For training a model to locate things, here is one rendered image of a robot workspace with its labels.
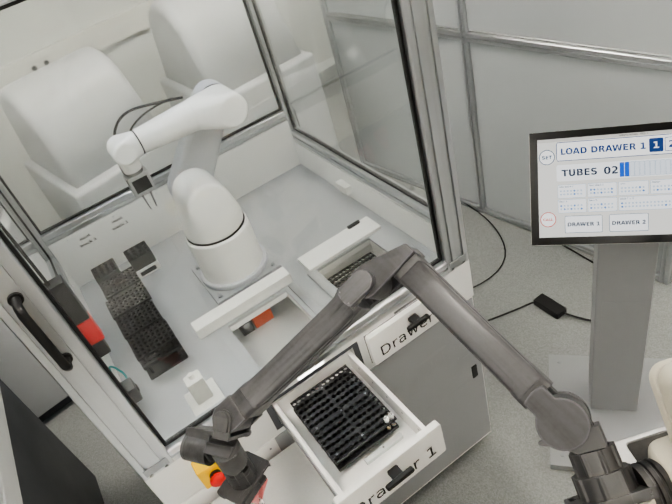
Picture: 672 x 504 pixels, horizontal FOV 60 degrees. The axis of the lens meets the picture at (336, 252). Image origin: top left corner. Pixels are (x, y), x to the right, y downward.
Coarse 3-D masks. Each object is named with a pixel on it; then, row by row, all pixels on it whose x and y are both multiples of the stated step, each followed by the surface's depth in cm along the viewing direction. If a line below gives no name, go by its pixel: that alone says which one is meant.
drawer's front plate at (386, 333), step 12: (408, 312) 160; (420, 312) 163; (384, 324) 159; (396, 324) 160; (408, 324) 162; (432, 324) 168; (372, 336) 157; (384, 336) 159; (396, 336) 162; (408, 336) 165; (372, 348) 159; (384, 348) 161; (396, 348) 164; (372, 360) 163
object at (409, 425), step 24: (336, 360) 158; (312, 384) 157; (360, 384) 157; (288, 408) 156; (384, 408) 150; (288, 432) 151; (408, 432) 143; (312, 456) 138; (384, 456) 140; (336, 480) 138
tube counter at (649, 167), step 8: (632, 160) 154; (640, 160) 153; (648, 160) 152; (656, 160) 152; (664, 160) 151; (608, 168) 156; (616, 168) 155; (624, 168) 154; (632, 168) 154; (640, 168) 153; (648, 168) 153; (656, 168) 152; (664, 168) 151; (608, 176) 156; (616, 176) 155; (624, 176) 155; (632, 176) 154; (640, 176) 153
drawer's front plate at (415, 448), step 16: (432, 432) 132; (400, 448) 130; (416, 448) 131; (432, 448) 135; (384, 464) 128; (400, 464) 130; (416, 464) 134; (368, 480) 126; (384, 480) 130; (336, 496) 125; (352, 496) 126; (368, 496) 129; (384, 496) 133
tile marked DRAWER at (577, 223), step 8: (568, 216) 159; (576, 216) 159; (584, 216) 158; (592, 216) 157; (600, 216) 157; (568, 224) 160; (576, 224) 159; (584, 224) 158; (592, 224) 158; (600, 224) 157; (568, 232) 160; (576, 232) 159; (584, 232) 158; (592, 232) 158
